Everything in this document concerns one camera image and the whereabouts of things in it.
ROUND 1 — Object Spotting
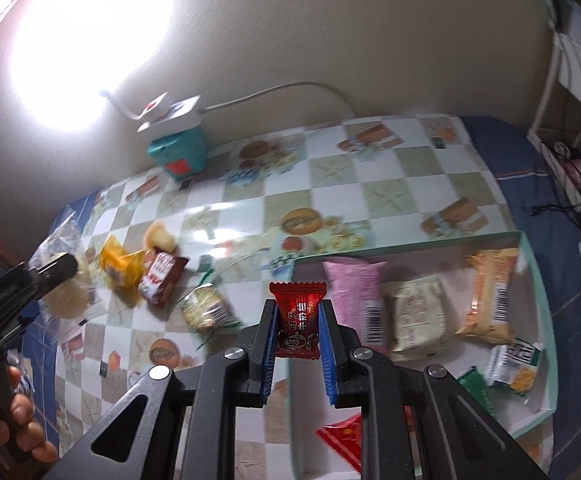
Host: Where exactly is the green white walnut cookie packet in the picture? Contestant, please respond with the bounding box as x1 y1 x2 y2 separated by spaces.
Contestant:
486 338 543 401

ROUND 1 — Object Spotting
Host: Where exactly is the clear green round cracker packet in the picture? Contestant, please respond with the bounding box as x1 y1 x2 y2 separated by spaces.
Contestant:
176 269 242 349

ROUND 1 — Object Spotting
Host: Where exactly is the pink snack packet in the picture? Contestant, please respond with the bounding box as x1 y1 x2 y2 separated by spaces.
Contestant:
322 258 386 353

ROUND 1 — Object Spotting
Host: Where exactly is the small red candy wrapper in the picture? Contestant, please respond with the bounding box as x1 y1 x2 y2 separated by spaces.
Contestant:
269 282 327 360

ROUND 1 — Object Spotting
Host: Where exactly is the yellow jelly cup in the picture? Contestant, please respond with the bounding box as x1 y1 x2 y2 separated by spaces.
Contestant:
143 221 178 252

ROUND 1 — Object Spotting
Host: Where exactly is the person's left hand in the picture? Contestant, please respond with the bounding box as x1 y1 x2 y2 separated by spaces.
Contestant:
0 363 58 465

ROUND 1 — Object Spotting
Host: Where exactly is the dark green snack packet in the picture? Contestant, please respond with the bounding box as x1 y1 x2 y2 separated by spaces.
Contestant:
458 366 496 416

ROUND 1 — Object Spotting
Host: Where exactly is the large red snack packet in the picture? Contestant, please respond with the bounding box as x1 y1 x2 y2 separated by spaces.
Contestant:
314 405 417 475

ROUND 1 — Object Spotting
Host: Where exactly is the clear bag round bread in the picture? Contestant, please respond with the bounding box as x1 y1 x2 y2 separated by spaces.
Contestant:
29 208 105 341

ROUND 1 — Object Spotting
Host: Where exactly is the pale beige snack packet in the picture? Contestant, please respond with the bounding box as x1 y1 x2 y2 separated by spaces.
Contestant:
381 275 448 362

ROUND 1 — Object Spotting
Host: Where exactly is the orange beige cracker packet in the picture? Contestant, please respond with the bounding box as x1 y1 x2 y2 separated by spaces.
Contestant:
457 247 519 344

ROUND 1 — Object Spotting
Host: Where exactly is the shallow teal white tray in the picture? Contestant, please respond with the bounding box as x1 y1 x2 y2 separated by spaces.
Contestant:
287 231 559 479

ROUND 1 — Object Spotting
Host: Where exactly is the yellow wrapped snack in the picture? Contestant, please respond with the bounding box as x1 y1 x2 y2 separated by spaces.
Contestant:
98 235 145 290

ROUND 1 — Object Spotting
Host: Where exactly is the brown red milk biscuit packet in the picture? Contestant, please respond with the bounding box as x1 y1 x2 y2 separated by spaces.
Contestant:
136 248 188 308

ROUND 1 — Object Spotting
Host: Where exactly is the checkered patterned tablecloth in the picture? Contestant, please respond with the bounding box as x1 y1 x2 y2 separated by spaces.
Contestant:
53 116 514 451

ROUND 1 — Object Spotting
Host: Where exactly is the teal box red label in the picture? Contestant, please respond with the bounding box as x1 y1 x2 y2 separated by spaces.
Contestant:
147 127 207 180

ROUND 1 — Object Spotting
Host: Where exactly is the white power strip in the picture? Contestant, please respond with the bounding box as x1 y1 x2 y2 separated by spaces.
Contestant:
138 92 202 136

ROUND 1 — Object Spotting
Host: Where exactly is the white metal rack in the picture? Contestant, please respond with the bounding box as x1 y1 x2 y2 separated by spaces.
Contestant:
526 24 581 221

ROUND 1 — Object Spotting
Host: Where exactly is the black usb cable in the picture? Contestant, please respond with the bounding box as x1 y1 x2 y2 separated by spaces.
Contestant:
529 200 581 241

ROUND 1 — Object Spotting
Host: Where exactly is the white power cable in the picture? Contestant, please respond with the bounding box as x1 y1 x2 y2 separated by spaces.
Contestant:
102 80 358 123

